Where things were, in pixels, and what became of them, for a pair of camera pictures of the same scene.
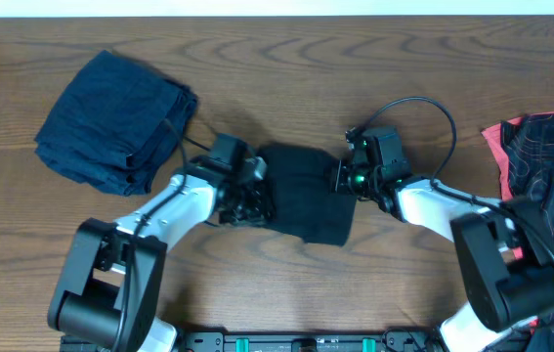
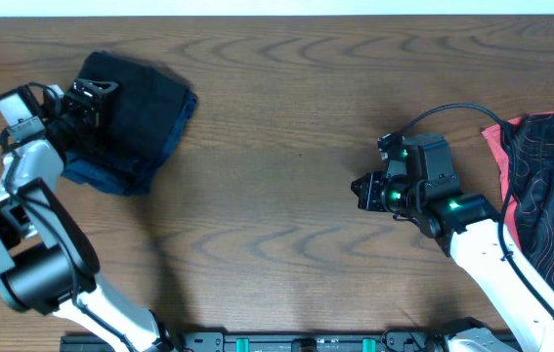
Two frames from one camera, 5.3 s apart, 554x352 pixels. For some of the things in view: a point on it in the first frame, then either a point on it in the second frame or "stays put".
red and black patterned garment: x=545 y=156 stays put
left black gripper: x=262 y=200 to x=92 y=115
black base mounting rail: x=393 y=339 stays put
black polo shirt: x=307 y=206 to x=137 y=120
